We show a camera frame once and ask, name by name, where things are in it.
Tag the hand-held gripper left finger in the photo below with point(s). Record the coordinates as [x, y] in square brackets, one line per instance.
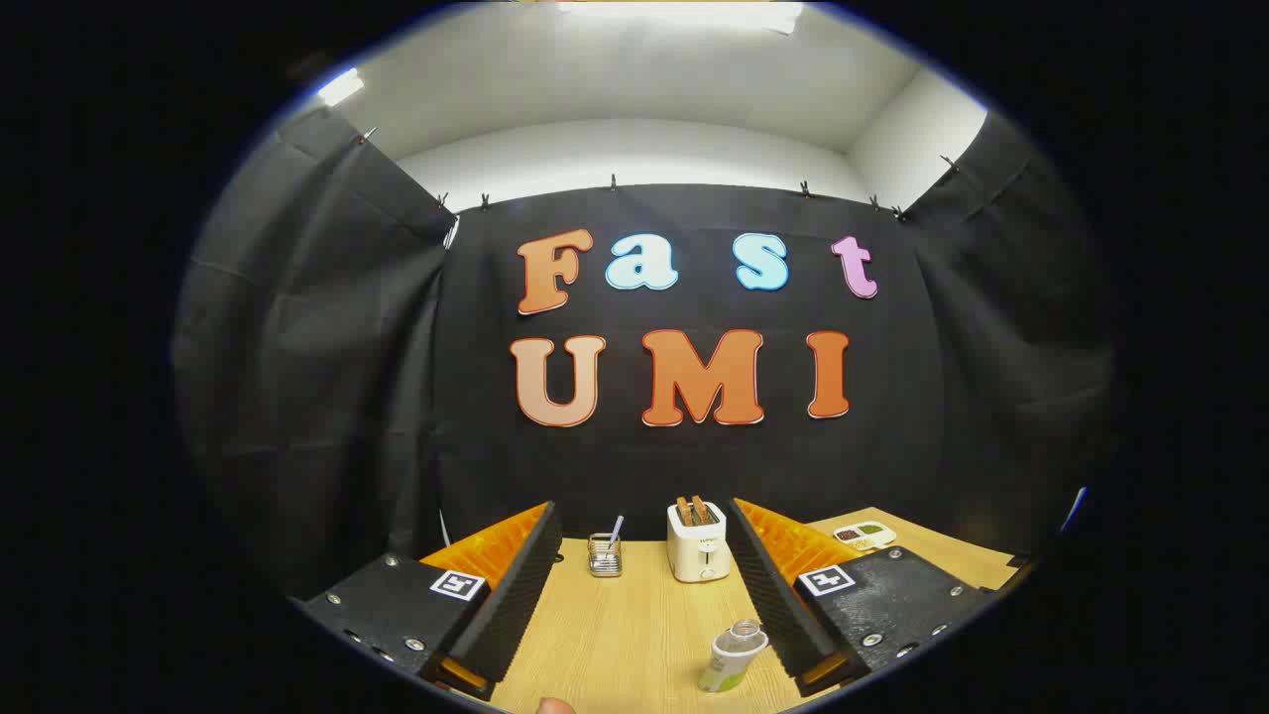
[516, 585]

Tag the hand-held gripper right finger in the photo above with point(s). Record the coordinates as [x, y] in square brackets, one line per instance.
[768, 585]

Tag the clear juice bottle green label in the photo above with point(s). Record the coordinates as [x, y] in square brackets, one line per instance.
[729, 659]

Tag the white toaster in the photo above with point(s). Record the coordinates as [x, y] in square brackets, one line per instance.
[699, 555]

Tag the toast slice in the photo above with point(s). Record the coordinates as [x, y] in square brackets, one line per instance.
[684, 512]
[702, 511]

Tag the white compartment dish with seeds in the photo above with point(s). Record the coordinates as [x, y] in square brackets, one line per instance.
[865, 536]

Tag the wooden table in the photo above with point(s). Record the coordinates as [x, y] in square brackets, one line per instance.
[634, 635]

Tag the black backdrop cloth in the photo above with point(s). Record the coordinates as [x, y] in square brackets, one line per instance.
[397, 416]

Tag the row of black cloth clips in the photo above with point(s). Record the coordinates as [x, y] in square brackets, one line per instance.
[613, 182]

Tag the ceiling light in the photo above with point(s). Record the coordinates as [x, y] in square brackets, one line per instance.
[684, 14]
[340, 87]

